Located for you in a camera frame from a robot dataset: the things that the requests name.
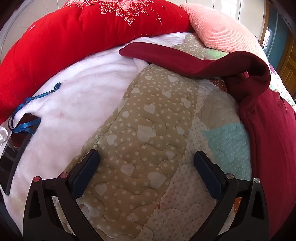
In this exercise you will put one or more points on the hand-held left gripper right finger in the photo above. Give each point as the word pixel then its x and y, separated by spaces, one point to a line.
pixel 208 177

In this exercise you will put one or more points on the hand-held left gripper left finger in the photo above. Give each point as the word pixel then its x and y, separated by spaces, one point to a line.
pixel 83 177

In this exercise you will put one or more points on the dark red garment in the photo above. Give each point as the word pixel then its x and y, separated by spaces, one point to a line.
pixel 268 139

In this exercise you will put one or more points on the black flat device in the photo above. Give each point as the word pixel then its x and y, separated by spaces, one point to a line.
pixel 11 157

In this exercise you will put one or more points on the heart-print patchwork quilt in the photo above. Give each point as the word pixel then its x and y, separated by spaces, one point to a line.
pixel 150 129

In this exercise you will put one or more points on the white fleece blanket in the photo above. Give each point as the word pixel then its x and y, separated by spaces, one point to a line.
pixel 81 92

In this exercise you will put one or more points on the clear plastic piece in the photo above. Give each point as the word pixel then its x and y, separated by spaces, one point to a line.
pixel 2 136

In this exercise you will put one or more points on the wooden door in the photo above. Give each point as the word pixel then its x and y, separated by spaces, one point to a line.
pixel 289 64

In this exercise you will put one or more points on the red floral quilt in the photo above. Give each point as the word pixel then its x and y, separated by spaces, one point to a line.
pixel 69 30

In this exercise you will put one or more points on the teal door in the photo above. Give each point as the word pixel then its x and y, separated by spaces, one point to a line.
pixel 274 34

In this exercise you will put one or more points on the white wardrobe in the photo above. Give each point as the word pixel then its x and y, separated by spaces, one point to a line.
pixel 238 14

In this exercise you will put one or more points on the grey round headboard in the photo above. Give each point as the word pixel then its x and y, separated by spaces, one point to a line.
pixel 25 16

